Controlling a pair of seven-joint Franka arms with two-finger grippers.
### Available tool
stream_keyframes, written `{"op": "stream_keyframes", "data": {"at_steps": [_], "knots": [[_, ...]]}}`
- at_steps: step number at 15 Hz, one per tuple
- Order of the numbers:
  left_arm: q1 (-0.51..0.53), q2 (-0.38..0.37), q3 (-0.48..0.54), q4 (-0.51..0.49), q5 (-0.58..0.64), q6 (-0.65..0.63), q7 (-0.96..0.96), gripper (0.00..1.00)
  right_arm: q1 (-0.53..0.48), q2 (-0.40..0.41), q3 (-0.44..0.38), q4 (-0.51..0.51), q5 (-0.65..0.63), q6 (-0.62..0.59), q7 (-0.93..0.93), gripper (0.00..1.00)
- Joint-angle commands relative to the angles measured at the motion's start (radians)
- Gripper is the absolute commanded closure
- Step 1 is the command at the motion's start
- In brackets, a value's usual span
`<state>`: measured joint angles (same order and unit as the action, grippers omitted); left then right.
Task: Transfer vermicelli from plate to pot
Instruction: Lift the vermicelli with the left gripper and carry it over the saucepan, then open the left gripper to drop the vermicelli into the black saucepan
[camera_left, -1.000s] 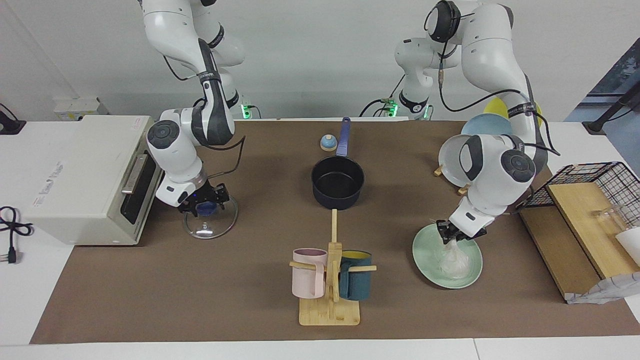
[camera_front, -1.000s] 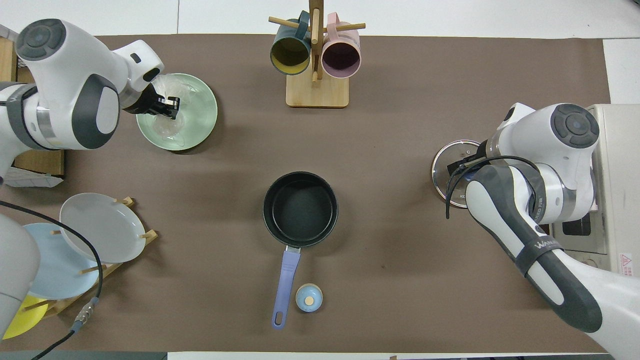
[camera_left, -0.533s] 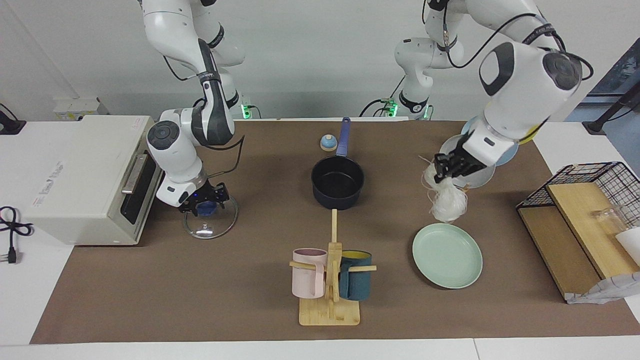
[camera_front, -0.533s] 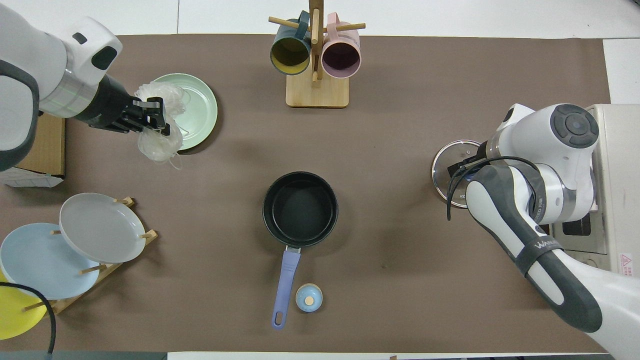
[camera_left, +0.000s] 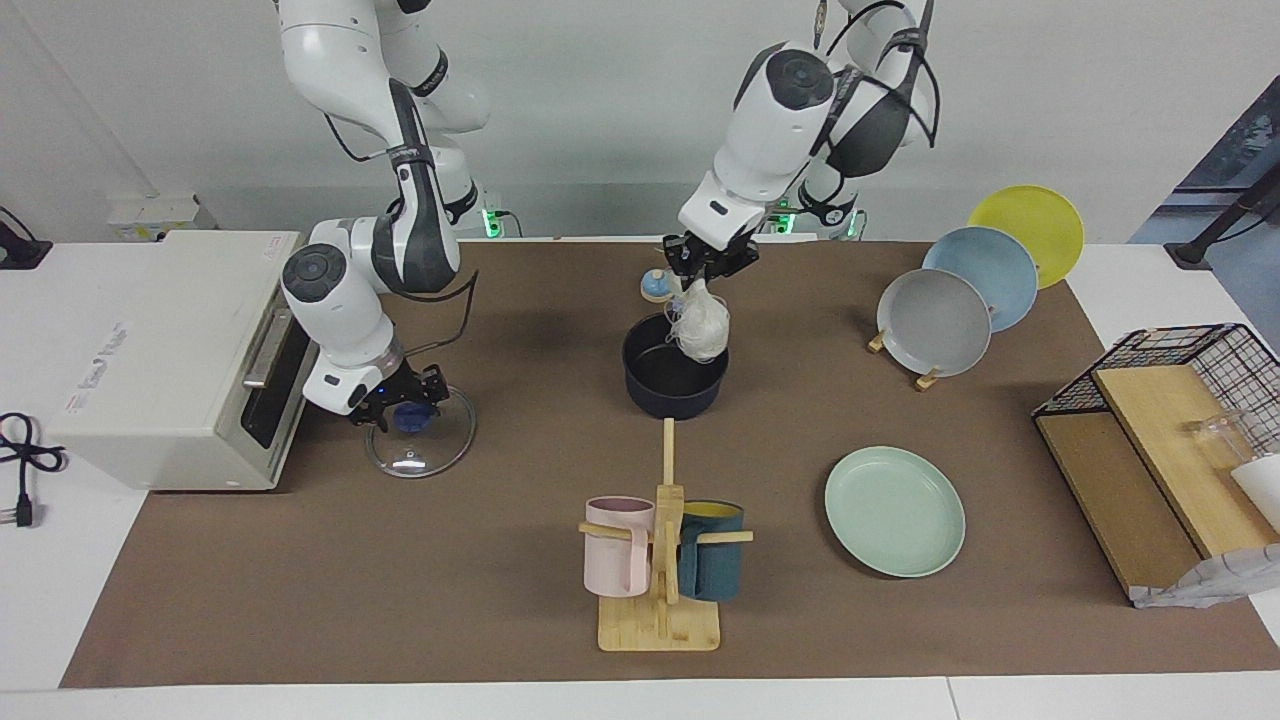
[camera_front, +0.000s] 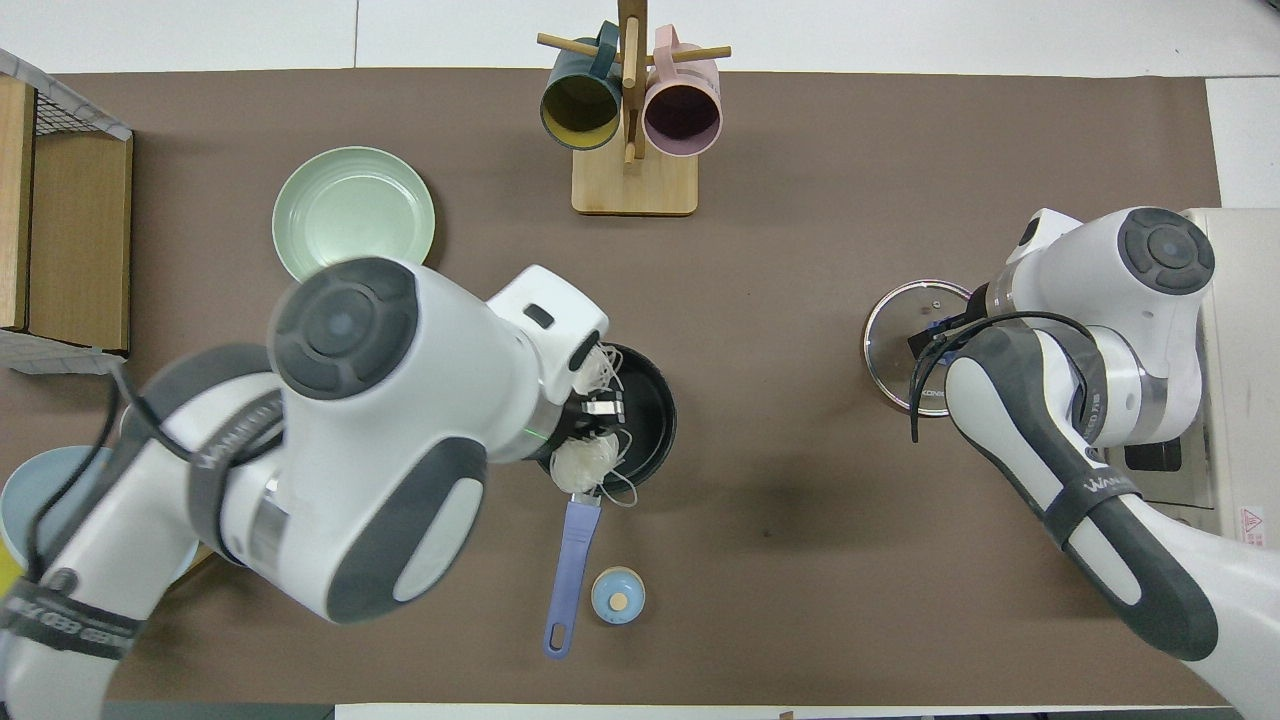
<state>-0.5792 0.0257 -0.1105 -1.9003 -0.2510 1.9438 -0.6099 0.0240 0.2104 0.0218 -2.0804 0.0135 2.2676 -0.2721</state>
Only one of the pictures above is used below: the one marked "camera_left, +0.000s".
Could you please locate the dark teal mug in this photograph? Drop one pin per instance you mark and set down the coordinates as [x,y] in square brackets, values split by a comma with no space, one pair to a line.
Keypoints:
[715,570]

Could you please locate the light blue plate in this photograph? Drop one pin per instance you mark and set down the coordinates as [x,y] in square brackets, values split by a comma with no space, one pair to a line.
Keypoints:
[985,265]

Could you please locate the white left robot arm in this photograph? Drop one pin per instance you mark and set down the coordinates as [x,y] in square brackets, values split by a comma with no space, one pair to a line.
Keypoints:
[780,130]

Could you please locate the clear glass cup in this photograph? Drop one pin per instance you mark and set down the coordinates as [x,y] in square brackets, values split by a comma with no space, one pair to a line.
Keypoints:
[1215,440]

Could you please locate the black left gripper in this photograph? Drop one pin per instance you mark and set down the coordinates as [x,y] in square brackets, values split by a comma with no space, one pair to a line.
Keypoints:
[705,258]

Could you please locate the yellow plate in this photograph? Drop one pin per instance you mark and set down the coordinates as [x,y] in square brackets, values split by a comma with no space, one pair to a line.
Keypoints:
[1030,220]

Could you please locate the mint green plate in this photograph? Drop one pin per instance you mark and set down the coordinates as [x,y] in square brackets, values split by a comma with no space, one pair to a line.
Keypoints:
[895,512]

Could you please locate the white vermicelli bundle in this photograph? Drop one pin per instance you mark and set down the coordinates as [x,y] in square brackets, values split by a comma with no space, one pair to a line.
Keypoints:
[705,340]
[700,300]

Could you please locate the grey checked cloth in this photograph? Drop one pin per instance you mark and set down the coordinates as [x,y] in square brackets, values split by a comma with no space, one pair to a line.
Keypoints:
[1220,580]

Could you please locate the brown table mat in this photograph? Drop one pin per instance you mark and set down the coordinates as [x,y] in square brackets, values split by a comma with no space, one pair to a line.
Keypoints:
[450,560]

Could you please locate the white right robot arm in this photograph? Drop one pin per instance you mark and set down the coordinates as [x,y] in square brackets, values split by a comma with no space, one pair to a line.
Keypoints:
[340,310]

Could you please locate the grey plate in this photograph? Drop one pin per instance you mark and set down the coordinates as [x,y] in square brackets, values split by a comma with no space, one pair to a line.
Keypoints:
[935,325]

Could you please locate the pink mug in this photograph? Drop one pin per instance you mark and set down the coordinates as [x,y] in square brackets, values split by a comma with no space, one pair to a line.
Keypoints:
[615,560]

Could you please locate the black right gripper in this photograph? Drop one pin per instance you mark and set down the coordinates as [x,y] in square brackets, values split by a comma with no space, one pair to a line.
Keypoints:
[398,388]

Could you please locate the wooden mug tree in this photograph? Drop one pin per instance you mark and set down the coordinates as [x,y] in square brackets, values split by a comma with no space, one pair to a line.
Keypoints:
[660,630]

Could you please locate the black table clamp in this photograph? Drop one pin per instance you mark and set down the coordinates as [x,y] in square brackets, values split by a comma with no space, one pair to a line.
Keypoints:
[20,255]

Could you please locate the white cup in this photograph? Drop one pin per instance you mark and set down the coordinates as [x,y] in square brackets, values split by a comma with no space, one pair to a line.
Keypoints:
[1262,490]

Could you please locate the wooden plate rack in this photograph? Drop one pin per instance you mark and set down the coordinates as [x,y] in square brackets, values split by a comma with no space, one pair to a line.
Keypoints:
[927,380]

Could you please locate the glass lid with blue knob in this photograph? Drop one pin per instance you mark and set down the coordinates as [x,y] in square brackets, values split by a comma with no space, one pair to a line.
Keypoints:
[425,460]

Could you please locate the white toaster oven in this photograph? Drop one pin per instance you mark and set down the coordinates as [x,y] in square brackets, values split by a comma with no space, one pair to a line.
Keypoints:
[150,350]

